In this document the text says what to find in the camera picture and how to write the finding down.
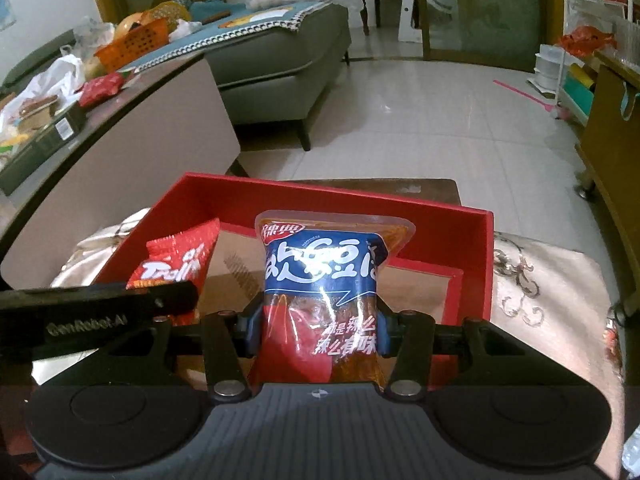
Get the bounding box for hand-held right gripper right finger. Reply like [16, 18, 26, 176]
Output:
[376, 304, 538, 401]

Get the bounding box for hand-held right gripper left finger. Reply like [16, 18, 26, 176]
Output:
[97, 304, 264, 406]

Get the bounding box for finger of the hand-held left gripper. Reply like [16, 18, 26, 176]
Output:
[0, 281, 199, 362]

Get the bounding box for blue red snack packet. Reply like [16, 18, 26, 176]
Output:
[247, 209, 417, 393]

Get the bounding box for red plastic bin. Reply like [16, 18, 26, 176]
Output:
[92, 172, 496, 391]

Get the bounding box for beige coffee table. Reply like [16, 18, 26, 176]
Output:
[0, 52, 242, 291]

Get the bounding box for black cardboard box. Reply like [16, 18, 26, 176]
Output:
[0, 102, 87, 196]

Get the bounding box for small red packet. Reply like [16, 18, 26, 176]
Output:
[79, 72, 125, 108]

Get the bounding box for white plastic bag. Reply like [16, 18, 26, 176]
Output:
[0, 55, 86, 131]

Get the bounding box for grey sofa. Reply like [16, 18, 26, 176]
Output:
[0, 2, 353, 152]

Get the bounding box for orange plastic basket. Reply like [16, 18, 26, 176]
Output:
[94, 16, 169, 72]

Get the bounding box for pink fly swatter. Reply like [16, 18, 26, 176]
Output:
[492, 79, 573, 121]

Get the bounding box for light brown cabinet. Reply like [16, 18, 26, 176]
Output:
[575, 52, 640, 316]

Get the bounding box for teal box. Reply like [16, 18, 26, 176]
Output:
[559, 67, 597, 125]

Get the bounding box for blue sofa blanket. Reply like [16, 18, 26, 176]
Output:
[132, 0, 333, 73]

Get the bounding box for yellow mesh bag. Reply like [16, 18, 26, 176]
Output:
[150, 2, 193, 23]

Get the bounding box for white stacked container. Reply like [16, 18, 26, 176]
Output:
[532, 44, 568, 101]

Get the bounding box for white perforated board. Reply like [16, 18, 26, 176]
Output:
[397, 0, 426, 43]

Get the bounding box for glass sliding door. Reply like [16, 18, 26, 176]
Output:
[415, 0, 561, 73]

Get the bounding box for orange plastic bag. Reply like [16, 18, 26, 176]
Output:
[560, 27, 616, 58]

